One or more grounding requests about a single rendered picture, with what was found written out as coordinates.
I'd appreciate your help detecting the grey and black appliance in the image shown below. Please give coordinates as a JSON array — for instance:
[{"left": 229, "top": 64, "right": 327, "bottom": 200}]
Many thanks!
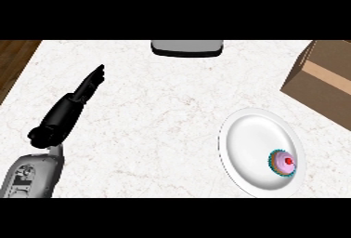
[{"left": 149, "top": 40, "right": 224, "bottom": 59}]

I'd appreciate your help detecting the brown cardboard box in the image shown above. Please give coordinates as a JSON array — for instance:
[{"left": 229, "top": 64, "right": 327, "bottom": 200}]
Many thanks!
[{"left": 280, "top": 40, "right": 351, "bottom": 131}]

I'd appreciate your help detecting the white oval plate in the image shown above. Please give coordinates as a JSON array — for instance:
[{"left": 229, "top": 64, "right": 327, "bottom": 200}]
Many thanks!
[{"left": 218, "top": 107, "right": 307, "bottom": 199}]

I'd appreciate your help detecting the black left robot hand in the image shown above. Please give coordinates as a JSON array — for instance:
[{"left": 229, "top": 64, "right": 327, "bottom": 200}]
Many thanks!
[{"left": 27, "top": 63, "right": 108, "bottom": 150}]

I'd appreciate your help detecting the pink frosted cupcake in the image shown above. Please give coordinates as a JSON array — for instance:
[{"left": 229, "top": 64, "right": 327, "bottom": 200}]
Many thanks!
[{"left": 267, "top": 149, "right": 298, "bottom": 179}]

